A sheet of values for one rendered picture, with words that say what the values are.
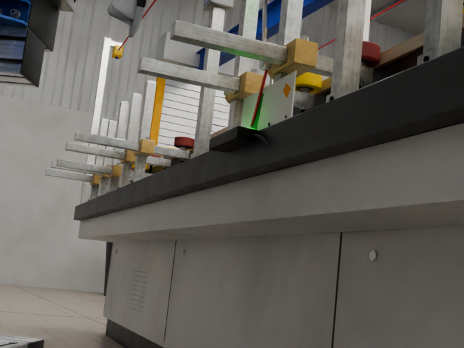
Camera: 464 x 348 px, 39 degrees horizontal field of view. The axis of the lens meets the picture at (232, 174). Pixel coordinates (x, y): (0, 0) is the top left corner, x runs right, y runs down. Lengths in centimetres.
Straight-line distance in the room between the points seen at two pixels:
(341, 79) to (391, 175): 22
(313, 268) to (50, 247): 755
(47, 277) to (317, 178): 793
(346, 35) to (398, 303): 50
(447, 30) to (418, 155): 17
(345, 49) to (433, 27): 24
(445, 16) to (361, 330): 68
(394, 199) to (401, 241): 33
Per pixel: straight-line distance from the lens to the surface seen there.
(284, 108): 129
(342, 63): 113
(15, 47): 130
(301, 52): 131
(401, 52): 138
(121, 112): 306
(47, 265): 897
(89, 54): 942
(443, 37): 93
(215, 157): 158
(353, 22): 117
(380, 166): 101
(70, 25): 951
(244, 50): 130
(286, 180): 128
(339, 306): 145
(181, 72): 151
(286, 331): 166
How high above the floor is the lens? 40
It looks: 9 degrees up
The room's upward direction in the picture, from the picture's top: 6 degrees clockwise
